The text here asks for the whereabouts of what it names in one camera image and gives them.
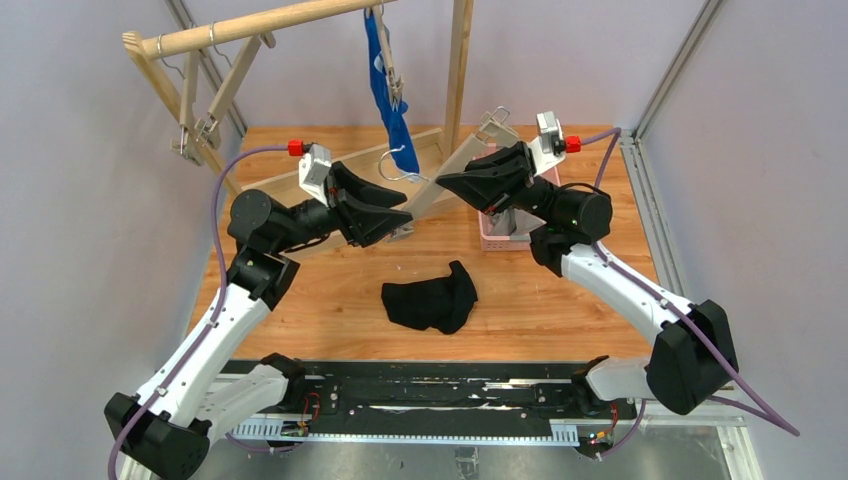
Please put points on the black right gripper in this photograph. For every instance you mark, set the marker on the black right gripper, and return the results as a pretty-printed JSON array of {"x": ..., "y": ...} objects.
[{"x": 521, "y": 180}]

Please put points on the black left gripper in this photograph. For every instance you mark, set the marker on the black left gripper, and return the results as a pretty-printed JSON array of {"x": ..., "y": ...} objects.
[{"x": 342, "y": 210}]

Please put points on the grey white underwear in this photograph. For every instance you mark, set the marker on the grey white underwear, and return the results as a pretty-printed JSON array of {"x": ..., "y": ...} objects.
[{"x": 513, "y": 222}]

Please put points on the black underwear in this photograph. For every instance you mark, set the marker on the black underwear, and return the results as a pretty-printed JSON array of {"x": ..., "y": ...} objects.
[{"x": 443, "y": 303}]

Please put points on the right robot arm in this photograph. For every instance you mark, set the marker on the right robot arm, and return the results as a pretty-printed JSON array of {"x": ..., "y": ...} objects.
[{"x": 693, "y": 353}]

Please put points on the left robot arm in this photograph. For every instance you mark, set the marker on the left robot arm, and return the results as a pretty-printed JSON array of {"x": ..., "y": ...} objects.
[{"x": 171, "y": 422}]

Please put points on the blue underwear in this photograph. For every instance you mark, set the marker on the blue underwear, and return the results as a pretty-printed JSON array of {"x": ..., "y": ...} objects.
[{"x": 386, "y": 86}]

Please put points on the beige hanger with blue underwear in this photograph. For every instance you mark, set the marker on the beige hanger with blue underwear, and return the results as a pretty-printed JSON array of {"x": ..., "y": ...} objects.
[{"x": 394, "y": 79}]

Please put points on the empty beige hanger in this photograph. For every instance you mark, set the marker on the empty beige hanger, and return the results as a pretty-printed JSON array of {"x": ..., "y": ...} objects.
[{"x": 189, "y": 74}]

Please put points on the pink plastic basket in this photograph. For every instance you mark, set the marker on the pink plastic basket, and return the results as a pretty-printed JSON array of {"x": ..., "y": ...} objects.
[{"x": 516, "y": 182}]

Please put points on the wooden clothes rack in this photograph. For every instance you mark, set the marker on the wooden clothes rack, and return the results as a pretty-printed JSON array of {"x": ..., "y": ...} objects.
[{"x": 436, "y": 143}]

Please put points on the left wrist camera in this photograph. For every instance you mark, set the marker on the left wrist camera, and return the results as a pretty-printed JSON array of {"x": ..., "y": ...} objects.
[{"x": 313, "y": 171}]

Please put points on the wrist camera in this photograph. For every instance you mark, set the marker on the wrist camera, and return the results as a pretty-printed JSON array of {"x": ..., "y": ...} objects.
[
  {"x": 313, "y": 171},
  {"x": 548, "y": 147}
]

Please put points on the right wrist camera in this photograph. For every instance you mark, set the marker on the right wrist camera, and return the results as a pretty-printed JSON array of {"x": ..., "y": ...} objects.
[{"x": 548, "y": 147}]

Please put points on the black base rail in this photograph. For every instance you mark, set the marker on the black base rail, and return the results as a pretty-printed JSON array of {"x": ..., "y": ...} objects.
[{"x": 443, "y": 400}]

